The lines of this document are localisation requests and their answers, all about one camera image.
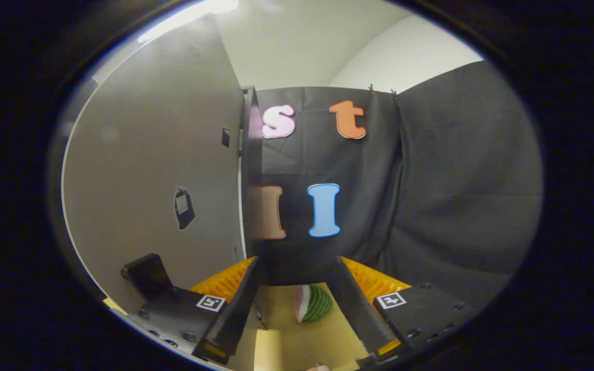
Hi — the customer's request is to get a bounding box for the white shoe cabinet door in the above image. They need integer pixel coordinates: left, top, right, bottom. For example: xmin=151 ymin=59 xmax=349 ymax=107
xmin=61 ymin=14 xmax=247 ymax=316

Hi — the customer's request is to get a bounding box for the watermelon slice toy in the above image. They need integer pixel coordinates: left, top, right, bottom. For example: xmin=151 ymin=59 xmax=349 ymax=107
xmin=292 ymin=283 xmax=334 ymax=325

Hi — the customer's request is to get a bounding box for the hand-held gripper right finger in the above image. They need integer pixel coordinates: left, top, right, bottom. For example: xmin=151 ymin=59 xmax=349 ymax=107
xmin=327 ymin=256 xmax=472 ymax=365

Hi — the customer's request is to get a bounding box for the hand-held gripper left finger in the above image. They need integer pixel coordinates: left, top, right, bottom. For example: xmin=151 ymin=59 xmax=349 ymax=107
xmin=127 ymin=257 xmax=262 ymax=365

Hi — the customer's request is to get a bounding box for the black door handle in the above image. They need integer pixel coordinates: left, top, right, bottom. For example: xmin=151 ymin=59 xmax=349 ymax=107
xmin=121 ymin=253 xmax=175 ymax=302

